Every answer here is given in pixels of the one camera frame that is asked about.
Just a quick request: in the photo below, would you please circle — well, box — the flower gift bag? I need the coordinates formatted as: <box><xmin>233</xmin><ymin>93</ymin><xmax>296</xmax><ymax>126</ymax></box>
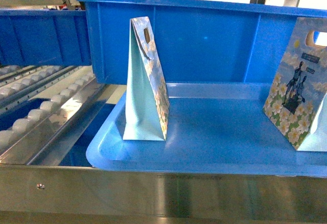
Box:
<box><xmin>123</xmin><ymin>16</ymin><xmax>170</xmax><ymax>141</ymax></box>
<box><xmin>263</xmin><ymin>17</ymin><xmax>326</xmax><ymax>152</ymax></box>

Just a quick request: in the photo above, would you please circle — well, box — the white roller conveyor track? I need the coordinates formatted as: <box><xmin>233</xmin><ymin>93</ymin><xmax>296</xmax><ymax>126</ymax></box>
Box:
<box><xmin>1</xmin><ymin>67</ymin><xmax>112</xmax><ymax>166</ymax></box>

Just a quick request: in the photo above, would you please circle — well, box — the blue plastic tray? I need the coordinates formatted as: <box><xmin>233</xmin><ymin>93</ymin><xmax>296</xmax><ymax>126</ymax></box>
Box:
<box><xmin>86</xmin><ymin>83</ymin><xmax>326</xmax><ymax>177</ymax></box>

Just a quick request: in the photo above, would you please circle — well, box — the large blue plastic bin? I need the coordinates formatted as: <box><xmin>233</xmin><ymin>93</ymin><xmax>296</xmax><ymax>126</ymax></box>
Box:
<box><xmin>78</xmin><ymin>0</ymin><xmax>326</xmax><ymax>84</ymax></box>

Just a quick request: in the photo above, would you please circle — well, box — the blue bin on rollers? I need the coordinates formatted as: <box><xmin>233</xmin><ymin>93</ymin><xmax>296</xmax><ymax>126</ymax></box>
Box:
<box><xmin>1</xmin><ymin>9</ymin><xmax>91</xmax><ymax>66</ymax></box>

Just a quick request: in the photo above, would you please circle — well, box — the steel shelf front rail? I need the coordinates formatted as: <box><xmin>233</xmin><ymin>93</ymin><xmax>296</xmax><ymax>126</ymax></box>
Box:
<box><xmin>1</xmin><ymin>165</ymin><xmax>326</xmax><ymax>223</ymax></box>

